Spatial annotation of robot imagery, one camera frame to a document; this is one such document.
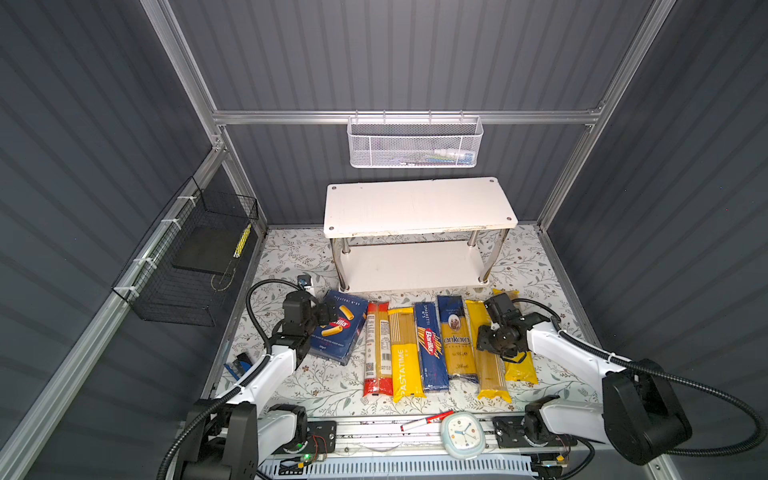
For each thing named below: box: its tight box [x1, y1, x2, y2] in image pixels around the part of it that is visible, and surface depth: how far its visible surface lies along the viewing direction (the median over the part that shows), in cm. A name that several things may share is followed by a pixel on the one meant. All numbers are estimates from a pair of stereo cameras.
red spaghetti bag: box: [363, 301, 394, 397], surface depth 87 cm
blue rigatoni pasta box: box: [309, 289, 369, 365], surface depth 87 cm
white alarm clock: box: [440, 411, 486, 460], surface depth 73 cm
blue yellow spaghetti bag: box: [437, 295, 478, 383], surface depth 90 cm
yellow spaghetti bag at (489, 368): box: [465, 300, 512, 403], surface depth 82 cm
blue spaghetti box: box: [414, 302, 449, 391], surface depth 86 cm
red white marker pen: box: [400, 410, 455, 432], surface depth 77 cm
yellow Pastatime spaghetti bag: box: [388, 307, 427, 403], surface depth 86 cm
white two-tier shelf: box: [323, 177, 519, 293], surface depth 85 cm
